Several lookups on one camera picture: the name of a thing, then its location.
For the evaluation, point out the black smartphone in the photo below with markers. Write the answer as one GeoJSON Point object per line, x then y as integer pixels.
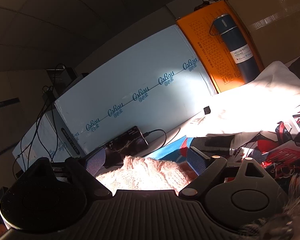
{"type": "Point", "coordinates": [129, 143]}

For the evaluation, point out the brown cardboard box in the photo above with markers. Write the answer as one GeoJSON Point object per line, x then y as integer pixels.
{"type": "Point", "coordinates": [273, 25]}

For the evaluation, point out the red patterned garment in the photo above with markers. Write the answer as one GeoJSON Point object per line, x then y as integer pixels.
{"type": "Point", "coordinates": [277, 152]}

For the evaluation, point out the small light blue box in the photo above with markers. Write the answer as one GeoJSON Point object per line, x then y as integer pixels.
{"type": "Point", "coordinates": [43, 139]}

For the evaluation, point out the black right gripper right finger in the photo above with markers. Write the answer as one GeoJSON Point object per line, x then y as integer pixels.
{"type": "Point", "coordinates": [208, 170]}

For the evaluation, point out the small black cube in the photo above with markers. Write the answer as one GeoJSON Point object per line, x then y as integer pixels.
{"type": "Point", "coordinates": [207, 110]}

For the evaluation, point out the black power adapter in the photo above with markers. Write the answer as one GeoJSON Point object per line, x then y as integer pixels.
{"type": "Point", "coordinates": [49, 94]}

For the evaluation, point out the large light blue Cobou box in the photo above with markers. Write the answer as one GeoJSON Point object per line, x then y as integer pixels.
{"type": "Point", "coordinates": [158, 83]}

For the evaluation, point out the pink knitted sweater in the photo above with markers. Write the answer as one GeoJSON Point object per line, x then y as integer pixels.
{"type": "Point", "coordinates": [147, 174]}

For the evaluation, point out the white cloth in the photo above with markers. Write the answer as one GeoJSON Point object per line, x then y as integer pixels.
{"type": "Point", "coordinates": [272, 97]}

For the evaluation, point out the dark blue vacuum bottle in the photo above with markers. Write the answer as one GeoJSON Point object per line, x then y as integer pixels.
{"type": "Point", "coordinates": [238, 46]}

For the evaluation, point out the orange box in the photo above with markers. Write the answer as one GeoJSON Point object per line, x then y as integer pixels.
{"type": "Point", "coordinates": [211, 49]}

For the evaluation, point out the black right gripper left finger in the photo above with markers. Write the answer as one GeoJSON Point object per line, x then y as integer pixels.
{"type": "Point", "coordinates": [82, 173]}

